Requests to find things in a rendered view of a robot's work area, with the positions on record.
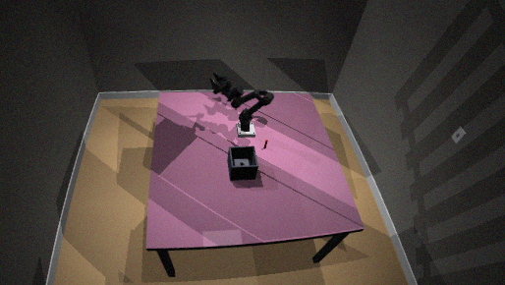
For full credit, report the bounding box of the white square plate with hole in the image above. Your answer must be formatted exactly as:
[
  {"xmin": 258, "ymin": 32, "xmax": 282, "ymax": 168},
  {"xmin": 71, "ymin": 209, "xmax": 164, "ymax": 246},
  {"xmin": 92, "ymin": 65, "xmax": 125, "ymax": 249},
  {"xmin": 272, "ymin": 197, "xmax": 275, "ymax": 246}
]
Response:
[{"xmin": 233, "ymin": 158, "xmax": 249, "ymax": 166}]

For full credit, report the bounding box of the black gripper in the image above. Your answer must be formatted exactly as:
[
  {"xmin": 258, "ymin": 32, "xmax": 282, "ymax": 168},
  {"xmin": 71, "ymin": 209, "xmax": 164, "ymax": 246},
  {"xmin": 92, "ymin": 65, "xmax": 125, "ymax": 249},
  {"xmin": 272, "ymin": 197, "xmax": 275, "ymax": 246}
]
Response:
[{"xmin": 209, "ymin": 73, "xmax": 230, "ymax": 95}]

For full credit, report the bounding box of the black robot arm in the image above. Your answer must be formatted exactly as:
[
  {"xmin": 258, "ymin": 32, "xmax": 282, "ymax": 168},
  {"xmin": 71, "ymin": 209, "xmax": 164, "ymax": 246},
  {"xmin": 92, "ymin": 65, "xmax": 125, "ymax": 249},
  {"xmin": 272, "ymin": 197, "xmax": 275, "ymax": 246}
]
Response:
[{"xmin": 224, "ymin": 78, "xmax": 274, "ymax": 132}]

